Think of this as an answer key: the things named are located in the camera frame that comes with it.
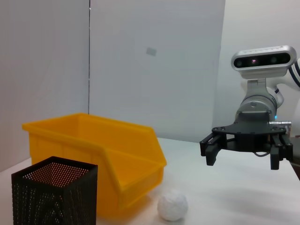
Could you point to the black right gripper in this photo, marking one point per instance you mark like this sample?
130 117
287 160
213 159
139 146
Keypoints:
248 138

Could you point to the white paper ball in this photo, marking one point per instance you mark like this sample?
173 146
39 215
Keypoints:
173 205

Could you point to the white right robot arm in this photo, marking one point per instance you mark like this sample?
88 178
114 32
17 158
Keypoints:
257 103

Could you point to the black mesh pen holder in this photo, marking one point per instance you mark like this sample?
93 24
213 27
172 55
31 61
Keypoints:
54 199

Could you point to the yellow plastic storage bin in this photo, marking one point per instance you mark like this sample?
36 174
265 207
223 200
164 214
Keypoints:
82 145

